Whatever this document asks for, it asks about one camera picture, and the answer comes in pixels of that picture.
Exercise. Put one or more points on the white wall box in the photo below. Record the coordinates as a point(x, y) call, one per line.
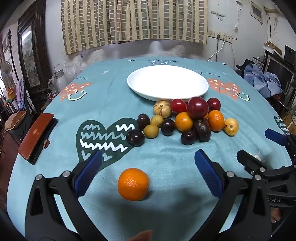
point(256, 12)

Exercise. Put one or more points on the tan striped round fruit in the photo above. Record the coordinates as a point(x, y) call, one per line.
point(162, 107)

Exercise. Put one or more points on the white oval plate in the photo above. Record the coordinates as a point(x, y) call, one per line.
point(166, 83)

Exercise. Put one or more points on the checked beige curtain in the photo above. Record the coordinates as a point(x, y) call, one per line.
point(115, 23)

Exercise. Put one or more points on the white standing fan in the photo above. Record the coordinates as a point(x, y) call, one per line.
point(5, 69)

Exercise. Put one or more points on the black monitor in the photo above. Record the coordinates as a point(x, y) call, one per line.
point(281, 69)

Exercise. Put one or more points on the person's left hand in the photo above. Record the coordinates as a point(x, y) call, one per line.
point(141, 236)

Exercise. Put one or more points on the dark wooden cabinet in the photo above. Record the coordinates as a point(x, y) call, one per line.
point(42, 46)

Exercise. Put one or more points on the white wall socket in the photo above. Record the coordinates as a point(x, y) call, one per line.
point(211, 33)

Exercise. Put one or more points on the black speaker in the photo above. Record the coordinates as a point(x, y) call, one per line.
point(290, 53)

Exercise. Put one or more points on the dark brown wrinkled fruit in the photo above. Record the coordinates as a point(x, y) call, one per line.
point(202, 129)

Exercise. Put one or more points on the tan seat cushion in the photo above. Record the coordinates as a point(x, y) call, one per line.
point(16, 119)

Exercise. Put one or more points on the orange mandarin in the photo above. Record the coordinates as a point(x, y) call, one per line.
point(216, 120)
point(133, 184)
point(183, 121)

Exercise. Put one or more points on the brown padded chair back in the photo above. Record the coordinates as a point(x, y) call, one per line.
point(35, 136)

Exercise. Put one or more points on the person's right hand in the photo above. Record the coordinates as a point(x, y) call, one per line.
point(275, 214)

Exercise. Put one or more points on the white jug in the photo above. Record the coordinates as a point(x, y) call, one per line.
point(61, 82)

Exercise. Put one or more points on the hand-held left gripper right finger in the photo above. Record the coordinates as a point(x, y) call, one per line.
point(208, 171)

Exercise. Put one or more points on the large red plum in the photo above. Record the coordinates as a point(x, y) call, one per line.
point(197, 107)

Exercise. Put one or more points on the blue crumpled clothes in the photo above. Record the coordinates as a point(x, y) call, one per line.
point(261, 81)

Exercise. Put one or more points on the pale yellow round fruit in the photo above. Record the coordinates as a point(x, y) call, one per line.
point(231, 126)

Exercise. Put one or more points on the yellow-green longan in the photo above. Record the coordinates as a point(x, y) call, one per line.
point(151, 131)
point(157, 121)

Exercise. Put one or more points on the blue printed tablecloth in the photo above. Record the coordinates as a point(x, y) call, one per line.
point(161, 157)

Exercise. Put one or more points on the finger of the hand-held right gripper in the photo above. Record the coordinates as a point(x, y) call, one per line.
point(275, 136)
point(248, 160)

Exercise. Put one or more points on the clear plastic wrap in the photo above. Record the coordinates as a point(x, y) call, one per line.
point(76, 67)

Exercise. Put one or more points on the dark purple plum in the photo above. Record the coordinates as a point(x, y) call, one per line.
point(135, 138)
point(188, 137)
point(143, 121)
point(167, 127)

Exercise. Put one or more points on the purple hanging clothes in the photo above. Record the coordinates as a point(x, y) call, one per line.
point(19, 92)

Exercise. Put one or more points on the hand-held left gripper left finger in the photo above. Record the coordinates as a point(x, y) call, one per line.
point(89, 173)

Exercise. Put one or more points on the small red plum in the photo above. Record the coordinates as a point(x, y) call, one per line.
point(178, 106)
point(213, 103)

